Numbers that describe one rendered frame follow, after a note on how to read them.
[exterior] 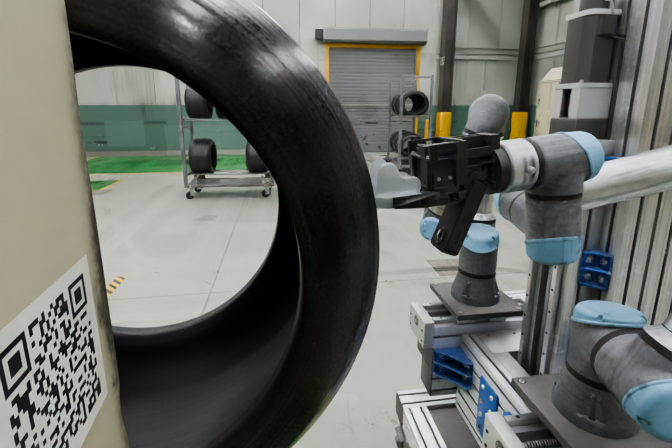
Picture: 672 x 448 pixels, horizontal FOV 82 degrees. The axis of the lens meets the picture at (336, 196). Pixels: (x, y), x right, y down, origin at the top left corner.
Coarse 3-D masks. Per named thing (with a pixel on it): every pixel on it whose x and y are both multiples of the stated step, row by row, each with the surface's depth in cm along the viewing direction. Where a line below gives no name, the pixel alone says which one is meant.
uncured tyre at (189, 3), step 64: (64, 0) 25; (128, 0) 26; (192, 0) 27; (128, 64) 51; (192, 64) 27; (256, 64) 28; (256, 128) 29; (320, 128) 31; (320, 192) 31; (320, 256) 32; (192, 320) 62; (256, 320) 62; (320, 320) 34; (128, 384) 57; (192, 384) 58; (256, 384) 52; (320, 384) 36
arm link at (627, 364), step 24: (624, 336) 67; (648, 336) 61; (600, 360) 68; (624, 360) 63; (648, 360) 60; (624, 384) 61; (648, 384) 58; (624, 408) 62; (648, 408) 57; (648, 432) 59
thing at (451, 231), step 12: (468, 192) 52; (480, 192) 53; (456, 204) 54; (468, 204) 53; (444, 216) 56; (456, 216) 53; (468, 216) 53; (444, 228) 55; (456, 228) 53; (468, 228) 53; (432, 240) 57; (444, 240) 54; (456, 240) 54; (444, 252) 54; (456, 252) 54
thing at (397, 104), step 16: (400, 80) 838; (416, 80) 840; (432, 80) 720; (400, 96) 724; (416, 96) 774; (432, 96) 726; (400, 112) 731; (416, 112) 776; (400, 128) 738; (400, 144) 745; (416, 144) 824; (400, 160) 752
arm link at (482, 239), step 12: (480, 228) 123; (492, 228) 123; (468, 240) 119; (480, 240) 117; (492, 240) 117; (468, 252) 120; (480, 252) 118; (492, 252) 118; (468, 264) 120; (480, 264) 119; (492, 264) 119
